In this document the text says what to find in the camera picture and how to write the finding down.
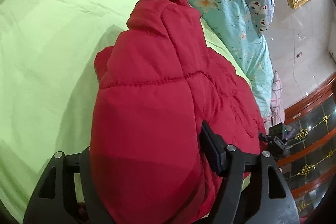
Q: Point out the wooden glass door cabinet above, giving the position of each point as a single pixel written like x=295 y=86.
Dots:
x=310 y=166

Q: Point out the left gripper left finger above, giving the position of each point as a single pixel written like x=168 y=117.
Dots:
x=54 y=197

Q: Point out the pink plaid cloth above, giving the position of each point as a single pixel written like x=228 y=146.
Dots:
x=277 y=110

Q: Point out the teal floral duvet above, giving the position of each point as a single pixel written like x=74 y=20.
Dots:
x=223 y=16

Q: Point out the red puffer jacket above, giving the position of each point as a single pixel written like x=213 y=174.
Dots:
x=157 y=85

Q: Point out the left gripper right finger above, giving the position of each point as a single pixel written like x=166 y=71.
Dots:
x=253 y=190

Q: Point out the light green bed quilt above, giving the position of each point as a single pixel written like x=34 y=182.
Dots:
x=49 y=83

